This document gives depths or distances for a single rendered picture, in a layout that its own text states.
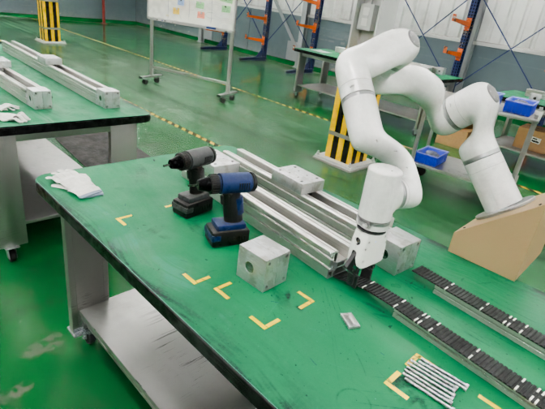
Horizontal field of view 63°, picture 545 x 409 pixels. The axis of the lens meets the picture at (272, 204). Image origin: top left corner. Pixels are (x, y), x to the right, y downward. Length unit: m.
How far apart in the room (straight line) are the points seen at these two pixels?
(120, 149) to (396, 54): 1.83
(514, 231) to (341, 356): 0.71
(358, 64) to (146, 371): 1.23
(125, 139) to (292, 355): 1.97
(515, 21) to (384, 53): 7.80
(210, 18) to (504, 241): 5.77
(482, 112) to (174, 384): 1.36
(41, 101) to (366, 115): 1.91
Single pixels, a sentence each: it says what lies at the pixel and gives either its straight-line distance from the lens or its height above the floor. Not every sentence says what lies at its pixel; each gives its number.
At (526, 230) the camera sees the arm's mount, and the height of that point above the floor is 0.95.
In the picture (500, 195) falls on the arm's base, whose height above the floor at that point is 0.98.
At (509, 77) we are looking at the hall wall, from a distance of 9.01.
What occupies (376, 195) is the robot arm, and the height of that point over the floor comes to 1.07.
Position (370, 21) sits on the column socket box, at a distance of 4.46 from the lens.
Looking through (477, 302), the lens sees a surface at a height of 0.81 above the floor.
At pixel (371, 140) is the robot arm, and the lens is 1.14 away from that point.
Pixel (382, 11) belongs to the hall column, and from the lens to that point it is 4.38.
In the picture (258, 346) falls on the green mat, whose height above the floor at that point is 0.78.
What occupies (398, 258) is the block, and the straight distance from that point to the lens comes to 1.32.
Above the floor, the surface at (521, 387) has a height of 0.81.
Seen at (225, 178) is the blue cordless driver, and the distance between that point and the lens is 1.24.
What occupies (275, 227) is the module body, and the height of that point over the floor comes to 0.83.
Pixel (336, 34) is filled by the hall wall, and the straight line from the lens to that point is 10.82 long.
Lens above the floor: 1.46
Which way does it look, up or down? 25 degrees down
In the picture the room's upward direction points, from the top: 8 degrees clockwise
